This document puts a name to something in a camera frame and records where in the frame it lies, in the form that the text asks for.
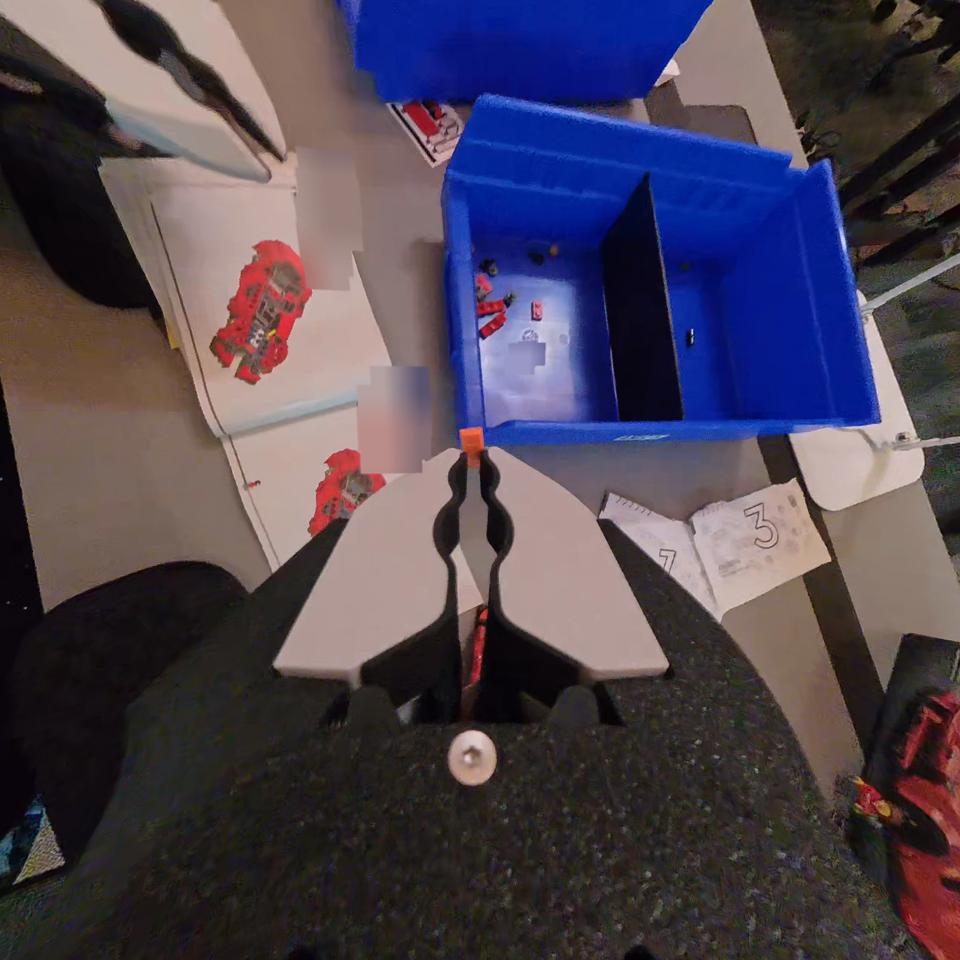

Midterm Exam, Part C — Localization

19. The black bin divider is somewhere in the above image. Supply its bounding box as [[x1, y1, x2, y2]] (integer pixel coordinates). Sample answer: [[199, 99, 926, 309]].
[[601, 172, 685, 423]]

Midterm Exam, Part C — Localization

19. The white flat board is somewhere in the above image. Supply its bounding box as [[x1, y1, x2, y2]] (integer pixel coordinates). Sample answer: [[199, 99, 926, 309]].
[[787, 253, 960, 513]]

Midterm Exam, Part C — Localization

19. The red toy brick car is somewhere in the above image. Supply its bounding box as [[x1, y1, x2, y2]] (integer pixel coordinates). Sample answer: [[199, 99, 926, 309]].
[[461, 606, 490, 714]]

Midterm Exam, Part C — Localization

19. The white sticker sheet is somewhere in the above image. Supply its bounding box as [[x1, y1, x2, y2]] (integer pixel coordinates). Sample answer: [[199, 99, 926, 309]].
[[386, 99, 470, 168]]

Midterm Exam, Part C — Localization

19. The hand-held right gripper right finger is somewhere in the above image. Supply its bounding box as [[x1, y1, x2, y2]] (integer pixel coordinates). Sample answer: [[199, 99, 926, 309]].
[[478, 447, 670, 714]]

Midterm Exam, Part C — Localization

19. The white printed paper bag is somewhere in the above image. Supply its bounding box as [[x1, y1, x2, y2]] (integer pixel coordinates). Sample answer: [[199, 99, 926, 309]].
[[690, 480, 832, 612], [597, 491, 725, 620]]

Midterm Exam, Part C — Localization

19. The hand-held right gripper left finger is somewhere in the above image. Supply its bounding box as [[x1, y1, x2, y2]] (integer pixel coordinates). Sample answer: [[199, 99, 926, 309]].
[[273, 448, 462, 714]]

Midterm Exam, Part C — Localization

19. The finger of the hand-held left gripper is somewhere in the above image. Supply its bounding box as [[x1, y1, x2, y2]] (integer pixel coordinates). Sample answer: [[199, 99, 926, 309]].
[[127, 0, 291, 163], [0, 0, 273, 184]]

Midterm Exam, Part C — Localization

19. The toy car instruction booklet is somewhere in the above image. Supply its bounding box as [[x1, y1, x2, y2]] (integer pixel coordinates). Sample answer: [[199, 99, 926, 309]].
[[99, 150, 485, 624]]

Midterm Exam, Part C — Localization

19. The toy car set box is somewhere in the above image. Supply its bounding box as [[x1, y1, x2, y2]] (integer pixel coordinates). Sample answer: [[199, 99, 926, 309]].
[[847, 633, 960, 960]]

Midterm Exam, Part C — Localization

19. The blue divided storage bin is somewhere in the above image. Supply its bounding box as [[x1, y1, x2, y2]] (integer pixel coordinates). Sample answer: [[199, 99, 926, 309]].
[[441, 93, 882, 450]]

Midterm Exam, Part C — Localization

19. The black table frame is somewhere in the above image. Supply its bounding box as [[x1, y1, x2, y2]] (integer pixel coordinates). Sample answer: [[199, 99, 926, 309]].
[[840, 112, 960, 264]]

